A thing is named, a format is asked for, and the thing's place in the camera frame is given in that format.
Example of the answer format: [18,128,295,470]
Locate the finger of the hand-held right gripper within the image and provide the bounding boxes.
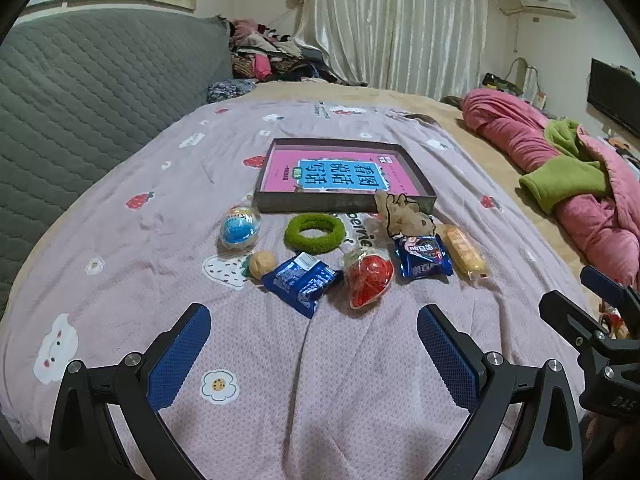
[580,265,640,318]
[539,290,618,356]

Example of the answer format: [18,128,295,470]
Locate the black television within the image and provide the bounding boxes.
[586,57,640,138]

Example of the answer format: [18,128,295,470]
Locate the red ball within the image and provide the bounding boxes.
[343,249,395,309]

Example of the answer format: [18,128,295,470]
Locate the dark blue patterned cloth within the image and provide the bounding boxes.
[206,79,258,103]

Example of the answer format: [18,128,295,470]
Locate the pink quilt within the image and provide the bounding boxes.
[461,88,640,286]

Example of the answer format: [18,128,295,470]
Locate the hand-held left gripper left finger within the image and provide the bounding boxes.
[48,303,212,480]

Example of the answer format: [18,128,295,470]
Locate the arched table mirror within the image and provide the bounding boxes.
[507,57,541,96]

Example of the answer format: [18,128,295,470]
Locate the air conditioner hose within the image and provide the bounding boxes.
[499,6,523,56]

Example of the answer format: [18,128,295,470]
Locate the red snack packet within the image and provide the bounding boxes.
[600,305,632,341]

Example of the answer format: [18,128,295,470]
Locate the dark bag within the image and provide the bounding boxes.
[482,72,516,92]

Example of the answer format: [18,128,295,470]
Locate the white air conditioner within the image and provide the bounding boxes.
[519,0,576,15]

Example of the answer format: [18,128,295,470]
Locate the pile of clothes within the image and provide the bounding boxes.
[227,17,346,85]

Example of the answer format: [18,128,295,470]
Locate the green fleece blanket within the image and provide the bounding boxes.
[519,119,613,215]

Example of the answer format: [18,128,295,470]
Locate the pink and blue book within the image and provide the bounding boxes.
[262,149,423,196]

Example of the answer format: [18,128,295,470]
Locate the dark cardboard box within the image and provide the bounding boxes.
[251,138,437,215]

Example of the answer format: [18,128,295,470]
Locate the small tan ball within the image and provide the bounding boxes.
[248,252,277,280]

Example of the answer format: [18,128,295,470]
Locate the beige scrunchie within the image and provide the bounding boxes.
[374,190,437,238]

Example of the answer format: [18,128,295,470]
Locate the blue capsule toy ball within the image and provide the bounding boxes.
[220,205,262,250]

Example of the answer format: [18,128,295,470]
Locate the person's right hand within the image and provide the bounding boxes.
[597,412,640,478]

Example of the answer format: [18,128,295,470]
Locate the pink printed blanket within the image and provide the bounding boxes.
[0,95,601,480]

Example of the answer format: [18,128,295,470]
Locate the blue and purple cookie packet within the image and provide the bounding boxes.
[392,234,454,283]

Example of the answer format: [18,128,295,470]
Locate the grey quilted headboard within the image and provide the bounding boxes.
[0,7,233,311]

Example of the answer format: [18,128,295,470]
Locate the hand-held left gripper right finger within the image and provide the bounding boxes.
[416,304,585,480]

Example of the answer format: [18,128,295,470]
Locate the green fuzzy ring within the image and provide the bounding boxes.
[284,213,347,255]

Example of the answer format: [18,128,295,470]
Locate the yellow wafer snack packet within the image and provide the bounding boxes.
[440,224,488,281]

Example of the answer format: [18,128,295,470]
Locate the white curtain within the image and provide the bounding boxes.
[292,0,490,103]

